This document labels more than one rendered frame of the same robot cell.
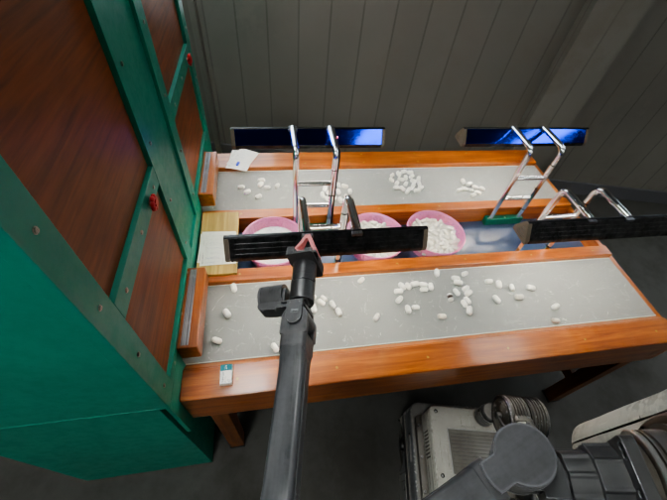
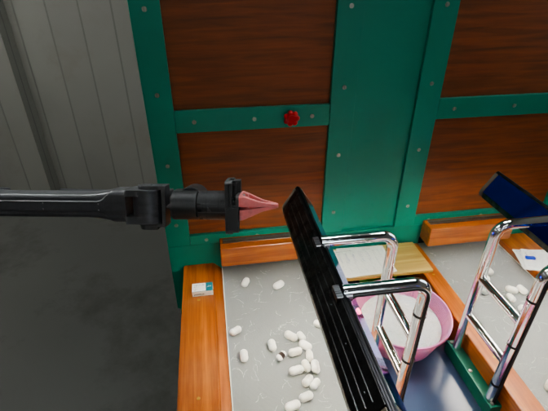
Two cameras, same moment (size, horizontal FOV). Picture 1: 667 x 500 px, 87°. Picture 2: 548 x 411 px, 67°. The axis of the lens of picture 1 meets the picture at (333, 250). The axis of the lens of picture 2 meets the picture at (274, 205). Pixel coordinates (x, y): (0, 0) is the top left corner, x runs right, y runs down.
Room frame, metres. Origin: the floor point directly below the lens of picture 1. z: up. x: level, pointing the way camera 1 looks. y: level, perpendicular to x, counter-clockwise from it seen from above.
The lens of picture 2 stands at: (0.67, -0.61, 1.61)
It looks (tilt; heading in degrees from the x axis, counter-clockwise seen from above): 31 degrees down; 96
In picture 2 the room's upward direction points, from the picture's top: straight up
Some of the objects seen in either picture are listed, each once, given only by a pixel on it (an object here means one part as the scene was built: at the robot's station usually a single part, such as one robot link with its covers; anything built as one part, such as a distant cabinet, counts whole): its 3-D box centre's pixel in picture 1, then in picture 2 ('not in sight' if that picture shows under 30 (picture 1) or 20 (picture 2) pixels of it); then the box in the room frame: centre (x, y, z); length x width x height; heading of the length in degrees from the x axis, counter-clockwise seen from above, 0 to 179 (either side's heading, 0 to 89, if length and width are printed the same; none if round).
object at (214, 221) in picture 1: (218, 241); (374, 261); (0.88, 0.46, 0.77); 0.33 x 0.15 x 0.01; 15
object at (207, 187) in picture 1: (208, 177); (466, 228); (1.20, 0.60, 0.83); 0.30 x 0.06 x 0.07; 15
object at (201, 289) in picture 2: (226, 374); (202, 289); (0.36, 0.27, 0.77); 0.06 x 0.04 x 0.02; 15
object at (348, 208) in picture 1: (324, 255); (359, 336); (0.79, 0.03, 0.90); 0.20 x 0.19 x 0.45; 105
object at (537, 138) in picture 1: (524, 134); not in sight; (1.50, -0.78, 1.08); 0.62 x 0.08 x 0.07; 105
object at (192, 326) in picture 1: (194, 310); (267, 247); (0.54, 0.43, 0.83); 0.30 x 0.06 x 0.07; 15
